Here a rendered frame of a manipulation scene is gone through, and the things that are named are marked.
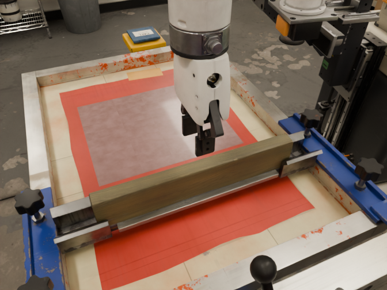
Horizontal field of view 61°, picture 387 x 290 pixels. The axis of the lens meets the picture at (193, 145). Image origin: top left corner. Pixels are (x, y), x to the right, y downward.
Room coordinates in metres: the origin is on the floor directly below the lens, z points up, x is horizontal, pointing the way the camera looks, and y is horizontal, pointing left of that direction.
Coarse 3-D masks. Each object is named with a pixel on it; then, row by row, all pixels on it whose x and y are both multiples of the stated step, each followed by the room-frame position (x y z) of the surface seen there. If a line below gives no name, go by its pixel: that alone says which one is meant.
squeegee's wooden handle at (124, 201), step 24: (264, 144) 0.45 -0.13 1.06; (288, 144) 0.46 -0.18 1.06; (192, 168) 0.39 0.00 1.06; (216, 168) 0.40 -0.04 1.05; (240, 168) 0.42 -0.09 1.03; (264, 168) 0.44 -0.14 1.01; (96, 192) 0.34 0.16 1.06; (120, 192) 0.34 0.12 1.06; (144, 192) 0.34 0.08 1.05; (168, 192) 0.36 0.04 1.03; (192, 192) 0.38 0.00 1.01; (96, 216) 0.31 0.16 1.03; (120, 216) 0.33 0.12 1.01
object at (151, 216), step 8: (256, 176) 0.43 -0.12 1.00; (264, 176) 0.43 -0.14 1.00; (272, 176) 0.43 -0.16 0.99; (232, 184) 0.41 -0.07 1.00; (240, 184) 0.41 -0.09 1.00; (248, 184) 0.41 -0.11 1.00; (256, 184) 0.42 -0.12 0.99; (208, 192) 0.39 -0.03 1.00; (216, 192) 0.39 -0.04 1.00; (224, 192) 0.39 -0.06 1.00; (232, 192) 0.40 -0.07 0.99; (184, 200) 0.37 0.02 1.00; (192, 200) 0.37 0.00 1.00; (200, 200) 0.37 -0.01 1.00; (208, 200) 0.38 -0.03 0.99; (168, 208) 0.35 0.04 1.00; (176, 208) 0.35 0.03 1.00; (184, 208) 0.36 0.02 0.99; (144, 216) 0.34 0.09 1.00; (152, 216) 0.34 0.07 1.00; (160, 216) 0.34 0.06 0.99; (120, 224) 0.32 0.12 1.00; (128, 224) 0.32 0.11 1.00; (136, 224) 0.32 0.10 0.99
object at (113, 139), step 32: (64, 96) 0.77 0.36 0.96; (96, 96) 0.77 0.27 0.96; (128, 96) 0.77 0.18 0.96; (96, 128) 0.62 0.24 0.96; (128, 128) 0.62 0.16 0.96; (96, 160) 0.51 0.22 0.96; (128, 160) 0.51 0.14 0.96; (160, 160) 0.51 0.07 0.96; (160, 224) 0.35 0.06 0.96; (192, 224) 0.35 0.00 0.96; (96, 256) 0.28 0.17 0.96; (128, 256) 0.28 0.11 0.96; (160, 256) 0.28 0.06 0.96; (192, 256) 0.28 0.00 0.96
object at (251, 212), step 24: (168, 72) 0.89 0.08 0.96; (144, 96) 0.77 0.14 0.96; (168, 96) 0.77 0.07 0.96; (168, 120) 0.66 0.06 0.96; (240, 120) 0.66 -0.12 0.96; (168, 144) 0.57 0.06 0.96; (192, 144) 0.57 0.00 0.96; (216, 144) 0.57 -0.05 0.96; (240, 144) 0.57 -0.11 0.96; (240, 192) 0.42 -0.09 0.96; (264, 192) 0.42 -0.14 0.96; (288, 192) 0.42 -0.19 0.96; (216, 216) 0.36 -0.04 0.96; (240, 216) 0.36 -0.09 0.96; (264, 216) 0.36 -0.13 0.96; (288, 216) 0.36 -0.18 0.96
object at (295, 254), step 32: (96, 64) 0.88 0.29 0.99; (128, 64) 0.91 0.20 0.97; (32, 96) 0.71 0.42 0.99; (256, 96) 0.71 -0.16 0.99; (32, 128) 0.58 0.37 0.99; (32, 160) 0.48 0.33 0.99; (352, 224) 0.32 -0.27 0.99; (384, 224) 0.33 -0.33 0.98; (64, 256) 0.28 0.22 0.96; (288, 256) 0.26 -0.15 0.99; (320, 256) 0.27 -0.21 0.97; (192, 288) 0.21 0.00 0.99; (224, 288) 0.21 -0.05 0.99; (256, 288) 0.23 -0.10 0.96
